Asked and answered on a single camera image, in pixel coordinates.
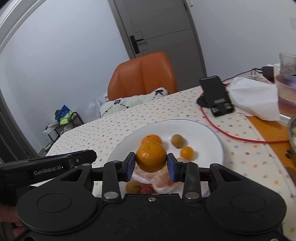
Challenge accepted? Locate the small orange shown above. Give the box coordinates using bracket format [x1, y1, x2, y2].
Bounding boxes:
[180, 146, 194, 161]

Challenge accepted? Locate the brown kiwi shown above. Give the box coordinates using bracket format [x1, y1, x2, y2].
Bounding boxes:
[171, 134, 185, 149]
[125, 180, 142, 194]

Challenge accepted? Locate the peeled pomelo segment round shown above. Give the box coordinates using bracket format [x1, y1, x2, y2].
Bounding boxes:
[152, 169, 177, 194]

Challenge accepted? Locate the red plum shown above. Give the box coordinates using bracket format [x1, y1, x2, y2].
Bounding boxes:
[139, 184, 156, 194]

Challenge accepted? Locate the large orange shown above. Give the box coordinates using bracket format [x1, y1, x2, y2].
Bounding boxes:
[135, 142, 167, 173]
[141, 134, 163, 145]

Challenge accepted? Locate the peeled pomelo segment long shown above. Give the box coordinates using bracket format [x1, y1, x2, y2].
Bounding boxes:
[132, 165, 157, 184]

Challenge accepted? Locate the person left hand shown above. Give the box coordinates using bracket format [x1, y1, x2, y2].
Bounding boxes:
[0, 204, 25, 237]

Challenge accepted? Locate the white plate blue rim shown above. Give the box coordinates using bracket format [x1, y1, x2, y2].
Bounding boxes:
[107, 118, 226, 195]

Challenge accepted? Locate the black metal shelf rack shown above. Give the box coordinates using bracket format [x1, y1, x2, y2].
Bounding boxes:
[43, 111, 84, 143]

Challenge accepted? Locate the floral tablecloth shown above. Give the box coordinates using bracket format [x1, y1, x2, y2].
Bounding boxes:
[48, 87, 295, 240]

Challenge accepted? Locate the white black fuzzy cushion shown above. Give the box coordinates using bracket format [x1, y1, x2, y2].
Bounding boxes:
[100, 87, 169, 117]

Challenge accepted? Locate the black phone on stand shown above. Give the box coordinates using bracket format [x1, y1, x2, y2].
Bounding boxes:
[197, 76, 234, 117]

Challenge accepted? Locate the white tissue paper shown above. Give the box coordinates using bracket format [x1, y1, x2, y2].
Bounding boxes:
[227, 77, 280, 121]

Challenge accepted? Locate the orange leather chair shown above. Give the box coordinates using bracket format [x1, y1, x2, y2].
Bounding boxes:
[107, 52, 178, 101]

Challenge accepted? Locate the steel bowl with food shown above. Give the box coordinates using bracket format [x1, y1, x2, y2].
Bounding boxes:
[287, 116, 296, 154]

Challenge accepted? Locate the clear plastic cup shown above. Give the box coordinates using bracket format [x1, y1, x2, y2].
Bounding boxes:
[274, 74, 296, 126]

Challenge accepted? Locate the grey door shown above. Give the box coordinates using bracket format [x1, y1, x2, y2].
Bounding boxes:
[108, 1, 207, 88]

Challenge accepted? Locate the clear plastic bag by wall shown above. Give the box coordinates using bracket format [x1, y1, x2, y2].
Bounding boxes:
[86, 98, 103, 119]

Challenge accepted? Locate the red cable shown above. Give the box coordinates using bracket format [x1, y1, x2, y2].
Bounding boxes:
[200, 67, 290, 144]

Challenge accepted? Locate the black door handle lock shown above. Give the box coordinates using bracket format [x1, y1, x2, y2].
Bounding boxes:
[129, 35, 144, 54]

